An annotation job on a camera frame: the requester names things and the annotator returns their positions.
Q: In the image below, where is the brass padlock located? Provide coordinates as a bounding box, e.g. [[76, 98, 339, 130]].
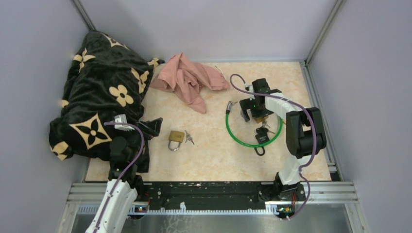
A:
[[249, 116, 270, 128], [168, 130, 195, 151]]

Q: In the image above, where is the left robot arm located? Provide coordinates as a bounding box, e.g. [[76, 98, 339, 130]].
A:
[[86, 115, 163, 233]]

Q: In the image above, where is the aluminium frame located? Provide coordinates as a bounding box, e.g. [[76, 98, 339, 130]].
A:
[[58, 0, 369, 233]]

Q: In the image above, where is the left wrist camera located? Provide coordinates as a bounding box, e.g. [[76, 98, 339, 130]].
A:
[[114, 114, 134, 132]]

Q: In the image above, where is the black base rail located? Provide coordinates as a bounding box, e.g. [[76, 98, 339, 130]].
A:
[[136, 182, 280, 211]]

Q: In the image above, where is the pink cloth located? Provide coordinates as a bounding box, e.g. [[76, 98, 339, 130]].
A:
[[150, 52, 229, 114]]

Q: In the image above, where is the black floral blanket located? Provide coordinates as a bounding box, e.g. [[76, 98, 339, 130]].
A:
[[49, 31, 163, 161]]

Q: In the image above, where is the green cable lock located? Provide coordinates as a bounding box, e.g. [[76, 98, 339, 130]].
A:
[[225, 101, 284, 149]]

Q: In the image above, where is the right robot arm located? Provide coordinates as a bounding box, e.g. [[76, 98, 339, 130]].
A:
[[240, 78, 326, 200]]

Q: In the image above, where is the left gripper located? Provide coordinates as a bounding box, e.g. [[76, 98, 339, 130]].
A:
[[121, 117, 162, 163]]

